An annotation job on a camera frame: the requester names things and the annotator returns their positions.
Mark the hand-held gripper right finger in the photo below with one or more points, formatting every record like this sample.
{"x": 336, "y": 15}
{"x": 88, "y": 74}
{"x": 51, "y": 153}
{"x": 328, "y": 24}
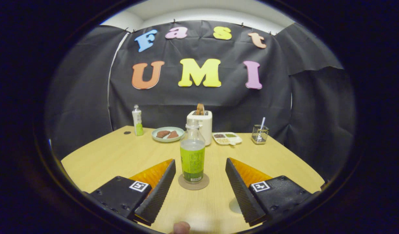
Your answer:
{"x": 243, "y": 195}

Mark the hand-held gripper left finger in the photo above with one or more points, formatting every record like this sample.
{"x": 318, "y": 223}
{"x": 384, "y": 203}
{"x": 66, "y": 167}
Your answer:
{"x": 157, "y": 195}

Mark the pale grey cup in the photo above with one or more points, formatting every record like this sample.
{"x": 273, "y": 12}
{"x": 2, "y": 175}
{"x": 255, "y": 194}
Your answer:
{"x": 235, "y": 206}

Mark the round brown coaster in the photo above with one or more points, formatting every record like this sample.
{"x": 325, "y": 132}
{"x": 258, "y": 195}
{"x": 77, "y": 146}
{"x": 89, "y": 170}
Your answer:
{"x": 204, "y": 185}

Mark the clear green-label juice bottle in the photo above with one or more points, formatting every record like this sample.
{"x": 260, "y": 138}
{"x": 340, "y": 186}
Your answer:
{"x": 193, "y": 162}

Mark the small white green bottle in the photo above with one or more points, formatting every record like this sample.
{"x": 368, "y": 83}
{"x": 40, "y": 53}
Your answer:
{"x": 137, "y": 122}

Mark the wooden table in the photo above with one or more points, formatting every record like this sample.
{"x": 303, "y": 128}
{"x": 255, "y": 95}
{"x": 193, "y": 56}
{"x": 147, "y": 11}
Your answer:
{"x": 121, "y": 159}

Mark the pale green plate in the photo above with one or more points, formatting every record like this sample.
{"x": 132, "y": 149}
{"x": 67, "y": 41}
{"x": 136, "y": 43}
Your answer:
{"x": 160, "y": 139}

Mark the white divided snack tray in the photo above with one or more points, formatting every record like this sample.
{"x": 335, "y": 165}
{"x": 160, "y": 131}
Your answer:
{"x": 227, "y": 138}

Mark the brown meat piece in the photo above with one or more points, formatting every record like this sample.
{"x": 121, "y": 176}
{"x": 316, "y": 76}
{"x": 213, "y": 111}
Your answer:
{"x": 162, "y": 134}
{"x": 174, "y": 135}

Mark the white spoon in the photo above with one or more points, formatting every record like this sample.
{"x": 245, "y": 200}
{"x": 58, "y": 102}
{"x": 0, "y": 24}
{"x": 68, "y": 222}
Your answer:
{"x": 262, "y": 123}

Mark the white toaster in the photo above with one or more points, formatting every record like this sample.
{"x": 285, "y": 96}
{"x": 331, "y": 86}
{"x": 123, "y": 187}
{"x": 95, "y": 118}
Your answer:
{"x": 207, "y": 126}

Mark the brown bread slice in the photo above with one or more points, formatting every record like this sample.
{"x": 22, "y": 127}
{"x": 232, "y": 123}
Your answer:
{"x": 200, "y": 109}

